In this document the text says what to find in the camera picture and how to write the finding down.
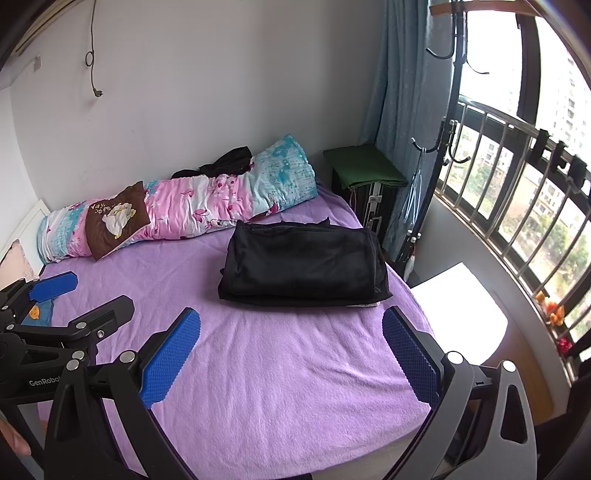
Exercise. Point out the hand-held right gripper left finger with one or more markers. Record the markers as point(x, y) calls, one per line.
point(171, 360)

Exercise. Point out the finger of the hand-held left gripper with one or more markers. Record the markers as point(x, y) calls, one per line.
point(53, 286)
point(106, 316)

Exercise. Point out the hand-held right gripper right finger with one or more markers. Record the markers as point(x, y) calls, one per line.
point(411, 360)

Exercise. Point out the black zip jacket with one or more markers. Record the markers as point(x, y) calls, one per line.
point(300, 263)

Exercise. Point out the clear clothes hanger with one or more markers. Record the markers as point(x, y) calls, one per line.
point(418, 175)

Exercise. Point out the person's left hand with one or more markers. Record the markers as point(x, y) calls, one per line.
point(14, 438)

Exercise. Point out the blue printed quilt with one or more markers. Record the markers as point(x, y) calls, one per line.
point(44, 311)

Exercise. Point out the beige pillow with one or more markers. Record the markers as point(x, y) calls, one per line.
point(16, 263)

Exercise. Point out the brown printed pillow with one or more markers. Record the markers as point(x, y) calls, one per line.
point(99, 235)

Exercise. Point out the white small table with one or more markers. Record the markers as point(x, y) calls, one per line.
point(461, 314)

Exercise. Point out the white headboard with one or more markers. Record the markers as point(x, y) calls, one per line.
point(34, 214)

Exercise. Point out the purple bed sheet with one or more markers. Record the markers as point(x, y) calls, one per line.
point(277, 369)

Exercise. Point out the pink floral quilt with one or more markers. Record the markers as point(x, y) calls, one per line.
point(198, 203)

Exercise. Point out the orange toy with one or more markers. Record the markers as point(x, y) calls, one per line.
point(556, 314)

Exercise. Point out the red flower ornament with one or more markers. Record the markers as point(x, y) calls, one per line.
point(564, 345)

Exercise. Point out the black garment at bed edge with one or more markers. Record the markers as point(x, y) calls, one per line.
point(364, 203)

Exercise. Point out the small black cloth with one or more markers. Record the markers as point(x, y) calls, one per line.
point(231, 161)

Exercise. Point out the green cloth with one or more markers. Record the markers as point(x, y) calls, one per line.
point(364, 164)

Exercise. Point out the black railing clip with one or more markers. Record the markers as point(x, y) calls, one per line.
point(540, 145)
point(561, 157)
point(578, 170)

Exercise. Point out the metal window railing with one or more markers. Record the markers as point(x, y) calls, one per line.
point(508, 120)

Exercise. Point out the blue curtain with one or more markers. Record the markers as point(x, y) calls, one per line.
point(401, 92)

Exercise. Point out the black coat rack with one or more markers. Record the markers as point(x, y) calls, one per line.
point(457, 69)

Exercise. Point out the black window frame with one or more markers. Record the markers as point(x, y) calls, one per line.
point(528, 69)

